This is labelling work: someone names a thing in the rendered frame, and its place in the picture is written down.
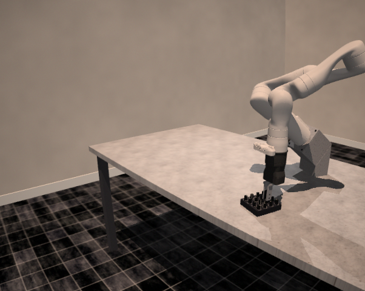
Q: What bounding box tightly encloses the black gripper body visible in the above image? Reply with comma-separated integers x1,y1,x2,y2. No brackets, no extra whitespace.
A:
253,135,288,185

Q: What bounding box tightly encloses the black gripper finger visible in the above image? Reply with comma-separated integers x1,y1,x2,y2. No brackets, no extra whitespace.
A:
263,181,270,199
266,182,274,201

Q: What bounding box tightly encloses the black knob box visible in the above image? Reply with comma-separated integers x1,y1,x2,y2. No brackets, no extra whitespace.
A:
240,191,281,216

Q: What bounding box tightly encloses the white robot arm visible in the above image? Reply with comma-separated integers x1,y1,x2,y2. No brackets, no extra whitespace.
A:
250,40,365,146

